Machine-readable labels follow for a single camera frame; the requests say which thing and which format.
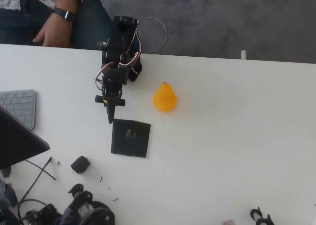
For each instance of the black bar-shaped camera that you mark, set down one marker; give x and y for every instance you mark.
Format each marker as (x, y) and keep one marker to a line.
(119, 102)

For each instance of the person's bare forearm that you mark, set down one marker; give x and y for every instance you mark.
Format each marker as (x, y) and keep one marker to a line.
(66, 1)

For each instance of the black laptop lid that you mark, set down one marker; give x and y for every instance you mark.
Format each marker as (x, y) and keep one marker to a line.
(14, 146)

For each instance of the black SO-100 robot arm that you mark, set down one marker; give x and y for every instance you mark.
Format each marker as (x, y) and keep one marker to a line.
(118, 49)

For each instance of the black square pad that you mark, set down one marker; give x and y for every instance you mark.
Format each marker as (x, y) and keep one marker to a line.
(121, 146)

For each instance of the person in dark jeans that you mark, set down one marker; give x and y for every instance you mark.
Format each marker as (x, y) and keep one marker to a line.
(91, 25)

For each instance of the person's hand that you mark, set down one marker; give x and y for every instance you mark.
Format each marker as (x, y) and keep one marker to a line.
(55, 35)

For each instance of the black electronics part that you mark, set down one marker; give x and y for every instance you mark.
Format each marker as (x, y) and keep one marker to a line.
(47, 211)

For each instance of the small white post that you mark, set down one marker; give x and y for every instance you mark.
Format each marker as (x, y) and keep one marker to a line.
(243, 55)

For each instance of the black wristwatch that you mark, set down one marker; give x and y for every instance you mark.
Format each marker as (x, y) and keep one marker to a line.
(70, 16)

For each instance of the black hooked plastic part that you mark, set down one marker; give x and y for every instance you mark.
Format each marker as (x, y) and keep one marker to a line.
(254, 213)
(267, 221)

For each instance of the dark sunglasses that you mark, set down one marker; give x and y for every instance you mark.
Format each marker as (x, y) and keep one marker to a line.
(11, 196)

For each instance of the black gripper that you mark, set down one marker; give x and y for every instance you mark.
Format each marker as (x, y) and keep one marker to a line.
(111, 100)

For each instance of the grey keyboard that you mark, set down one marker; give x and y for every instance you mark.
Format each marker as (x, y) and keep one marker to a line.
(19, 104)

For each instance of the small black servo box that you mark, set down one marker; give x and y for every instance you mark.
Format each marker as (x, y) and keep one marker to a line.
(80, 165)

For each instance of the yellow rubber duck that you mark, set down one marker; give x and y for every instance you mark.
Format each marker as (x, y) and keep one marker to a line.
(165, 99)

